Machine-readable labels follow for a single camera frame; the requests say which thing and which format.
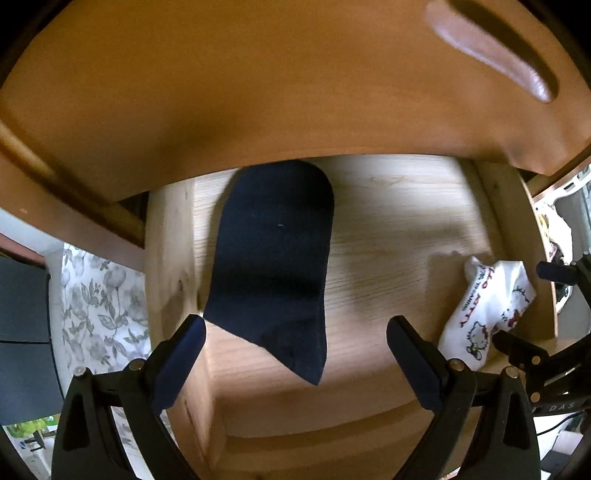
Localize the navy blue sock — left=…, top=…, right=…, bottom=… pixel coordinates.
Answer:
left=203, top=159, right=335, bottom=387

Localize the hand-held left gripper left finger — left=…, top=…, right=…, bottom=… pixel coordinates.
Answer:
left=50, top=314, right=208, bottom=480

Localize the wooden drawer with gap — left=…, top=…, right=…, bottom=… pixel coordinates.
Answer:
left=0, top=0, right=591, bottom=204

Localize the wooden sock drawer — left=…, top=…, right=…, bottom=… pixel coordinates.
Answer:
left=144, top=154, right=559, bottom=480

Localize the dark blue board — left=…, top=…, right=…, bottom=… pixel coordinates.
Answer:
left=0, top=256, right=63, bottom=411

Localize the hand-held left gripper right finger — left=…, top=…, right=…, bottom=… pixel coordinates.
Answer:
left=386, top=314, right=542, bottom=480

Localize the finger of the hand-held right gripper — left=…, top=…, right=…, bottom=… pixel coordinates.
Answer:
left=491, top=329, right=551, bottom=371
left=536, top=257, right=591, bottom=288

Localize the white cartoon print sock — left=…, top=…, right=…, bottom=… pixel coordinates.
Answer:
left=436, top=256, right=537, bottom=370

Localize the green printed item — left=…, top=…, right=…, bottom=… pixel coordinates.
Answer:
left=4, top=414, right=61, bottom=440

